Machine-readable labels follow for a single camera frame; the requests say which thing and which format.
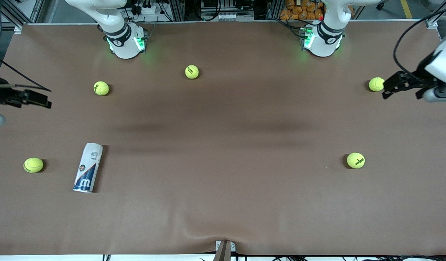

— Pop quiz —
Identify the white blue tennis ball can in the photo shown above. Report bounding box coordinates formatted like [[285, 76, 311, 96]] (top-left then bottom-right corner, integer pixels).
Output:
[[72, 142, 103, 193]]

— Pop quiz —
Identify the bag of orange items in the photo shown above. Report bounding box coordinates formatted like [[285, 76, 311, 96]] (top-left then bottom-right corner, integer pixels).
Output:
[[280, 0, 325, 21]]

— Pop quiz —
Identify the long white power strip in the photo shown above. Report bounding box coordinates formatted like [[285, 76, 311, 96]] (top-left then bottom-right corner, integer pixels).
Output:
[[200, 13, 255, 21]]

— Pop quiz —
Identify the black equipment box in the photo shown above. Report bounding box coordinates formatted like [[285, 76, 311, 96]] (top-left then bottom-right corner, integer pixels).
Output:
[[201, 0, 232, 11]]

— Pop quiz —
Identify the brown table mat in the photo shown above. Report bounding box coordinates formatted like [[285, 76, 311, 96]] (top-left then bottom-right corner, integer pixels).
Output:
[[0, 20, 446, 256]]

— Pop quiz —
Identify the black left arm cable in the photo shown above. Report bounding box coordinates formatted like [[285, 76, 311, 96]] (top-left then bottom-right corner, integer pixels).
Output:
[[393, 5, 446, 79]]

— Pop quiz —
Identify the aluminium frame strut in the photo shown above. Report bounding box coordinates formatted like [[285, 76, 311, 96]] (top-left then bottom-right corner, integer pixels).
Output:
[[424, 0, 446, 29], [0, 0, 45, 26]]

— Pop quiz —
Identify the aluminium frame post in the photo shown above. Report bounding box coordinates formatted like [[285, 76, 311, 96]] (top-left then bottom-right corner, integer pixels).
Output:
[[170, 0, 186, 21], [265, 0, 281, 19]]

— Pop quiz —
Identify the grey metal mount bracket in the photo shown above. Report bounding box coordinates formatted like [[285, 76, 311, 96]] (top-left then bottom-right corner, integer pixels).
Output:
[[213, 240, 236, 261]]

